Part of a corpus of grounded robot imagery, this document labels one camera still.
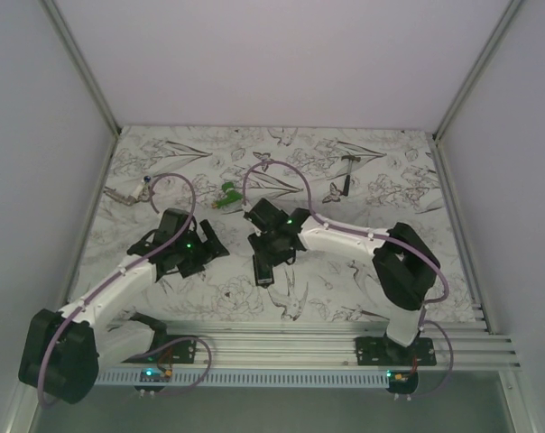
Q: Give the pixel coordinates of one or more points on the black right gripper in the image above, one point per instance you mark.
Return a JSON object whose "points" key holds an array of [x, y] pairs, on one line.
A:
{"points": [[255, 241]]}

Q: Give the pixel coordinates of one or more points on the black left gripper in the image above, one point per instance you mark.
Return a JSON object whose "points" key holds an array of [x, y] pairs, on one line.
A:
{"points": [[207, 251]]}

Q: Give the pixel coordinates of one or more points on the black fuse box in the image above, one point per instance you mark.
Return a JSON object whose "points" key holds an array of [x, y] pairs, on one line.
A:
{"points": [[263, 272]]}

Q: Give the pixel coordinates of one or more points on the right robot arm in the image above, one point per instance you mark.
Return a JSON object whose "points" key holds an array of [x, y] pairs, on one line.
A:
{"points": [[405, 267]]}

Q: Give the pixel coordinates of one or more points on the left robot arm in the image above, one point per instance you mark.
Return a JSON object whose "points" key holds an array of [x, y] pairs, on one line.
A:
{"points": [[65, 350]]}

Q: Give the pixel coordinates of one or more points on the green object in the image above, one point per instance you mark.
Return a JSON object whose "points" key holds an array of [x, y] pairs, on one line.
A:
{"points": [[231, 195]]}

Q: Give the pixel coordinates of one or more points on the metal clamp tool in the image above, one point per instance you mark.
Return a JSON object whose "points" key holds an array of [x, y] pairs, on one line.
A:
{"points": [[141, 194]]}

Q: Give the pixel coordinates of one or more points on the small hammer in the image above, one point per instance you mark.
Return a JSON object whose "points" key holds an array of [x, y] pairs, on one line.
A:
{"points": [[350, 159]]}

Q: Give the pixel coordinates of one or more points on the left controller board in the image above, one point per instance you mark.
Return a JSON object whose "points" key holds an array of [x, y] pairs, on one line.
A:
{"points": [[152, 381]]}

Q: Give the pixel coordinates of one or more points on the controller board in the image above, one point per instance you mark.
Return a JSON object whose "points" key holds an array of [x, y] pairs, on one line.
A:
{"points": [[402, 384], [152, 381]]}

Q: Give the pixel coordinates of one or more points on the right controller board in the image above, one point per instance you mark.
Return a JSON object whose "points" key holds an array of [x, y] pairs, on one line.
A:
{"points": [[402, 384]]}

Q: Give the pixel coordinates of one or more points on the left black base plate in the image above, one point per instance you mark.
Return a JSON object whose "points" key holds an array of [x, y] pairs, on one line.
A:
{"points": [[183, 352]]}

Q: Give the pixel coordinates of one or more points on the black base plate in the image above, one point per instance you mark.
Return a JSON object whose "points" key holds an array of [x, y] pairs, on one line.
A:
{"points": [[382, 351], [183, 352]]}

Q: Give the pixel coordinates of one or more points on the grey slotted cable duct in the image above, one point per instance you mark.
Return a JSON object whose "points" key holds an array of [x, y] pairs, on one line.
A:
{"points": [[255, 378]]}

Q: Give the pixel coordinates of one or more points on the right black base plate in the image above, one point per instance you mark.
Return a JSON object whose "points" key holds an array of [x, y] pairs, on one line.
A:
{"points": [[382, 351]]}

